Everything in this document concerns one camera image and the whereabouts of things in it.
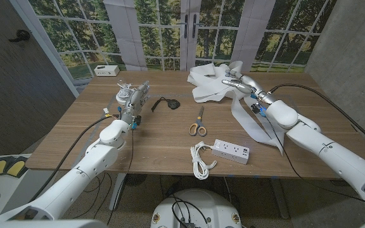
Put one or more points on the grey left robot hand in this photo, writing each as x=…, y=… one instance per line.
x=135, y=101

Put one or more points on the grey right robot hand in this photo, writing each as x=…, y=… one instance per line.
x=249, y=84

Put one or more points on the white receipt paper strip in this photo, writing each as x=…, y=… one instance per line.
x=211, y=85

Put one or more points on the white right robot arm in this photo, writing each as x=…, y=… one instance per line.
x=312, y=139

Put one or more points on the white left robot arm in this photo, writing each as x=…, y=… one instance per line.
x=97, y=158

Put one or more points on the white power strip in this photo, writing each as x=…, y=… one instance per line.
x=230, y=151

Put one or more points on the white outlet box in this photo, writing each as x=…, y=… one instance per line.
x=106, y=70

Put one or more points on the black round ribbed object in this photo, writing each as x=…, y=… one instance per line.
x=135, y=179

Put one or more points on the white table leg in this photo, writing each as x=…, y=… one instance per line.
x=117, y=191

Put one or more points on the printed window backdrop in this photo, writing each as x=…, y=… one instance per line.
x=74, y=31

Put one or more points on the grey table leg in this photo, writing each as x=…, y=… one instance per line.
x=279, y=198

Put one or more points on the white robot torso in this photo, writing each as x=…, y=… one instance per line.
x=198, y=206

